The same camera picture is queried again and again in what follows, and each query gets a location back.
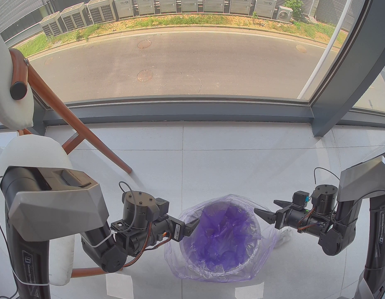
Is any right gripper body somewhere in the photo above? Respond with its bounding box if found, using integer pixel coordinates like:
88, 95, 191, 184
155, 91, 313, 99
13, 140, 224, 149
274, 207, 314, 234

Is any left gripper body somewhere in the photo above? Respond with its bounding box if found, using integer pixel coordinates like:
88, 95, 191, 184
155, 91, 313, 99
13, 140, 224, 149
147, 215, 187, 247

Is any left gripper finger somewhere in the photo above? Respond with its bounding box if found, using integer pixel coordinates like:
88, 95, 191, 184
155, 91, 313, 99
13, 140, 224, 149
183, 218, 202, 238

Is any clear white wrapper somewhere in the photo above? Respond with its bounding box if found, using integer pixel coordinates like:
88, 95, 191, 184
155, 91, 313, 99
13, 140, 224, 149
275, 226, 293, 247

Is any purple plastic bag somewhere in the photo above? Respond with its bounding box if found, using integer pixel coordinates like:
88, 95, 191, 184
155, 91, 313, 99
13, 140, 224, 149
164, 193, 285, 283

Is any white trash bin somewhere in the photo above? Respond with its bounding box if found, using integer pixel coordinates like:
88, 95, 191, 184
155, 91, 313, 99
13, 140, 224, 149
178, 198, 262, 275

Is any window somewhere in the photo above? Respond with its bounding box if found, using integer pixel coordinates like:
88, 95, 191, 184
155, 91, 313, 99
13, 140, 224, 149
0, 0, 385, 138

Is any white cushioned wooden chair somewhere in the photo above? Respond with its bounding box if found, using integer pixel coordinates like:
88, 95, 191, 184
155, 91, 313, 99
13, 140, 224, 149
0, 24, 132, 287

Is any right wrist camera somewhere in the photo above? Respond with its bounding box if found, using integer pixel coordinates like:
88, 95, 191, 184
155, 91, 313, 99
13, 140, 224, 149
292, 191, 311, 211

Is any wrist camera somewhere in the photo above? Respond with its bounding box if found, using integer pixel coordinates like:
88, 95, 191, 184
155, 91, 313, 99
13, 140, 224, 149
292, 191, 311, 211
152, 197, 169, 222

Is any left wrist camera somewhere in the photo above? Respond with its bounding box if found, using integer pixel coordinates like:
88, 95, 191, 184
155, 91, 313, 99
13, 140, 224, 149
152, 197, 169, 222

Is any black cable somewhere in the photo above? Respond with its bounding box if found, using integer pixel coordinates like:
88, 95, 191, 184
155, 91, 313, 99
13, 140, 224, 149
118, 181, 140, 205
313, 167, 342, 189

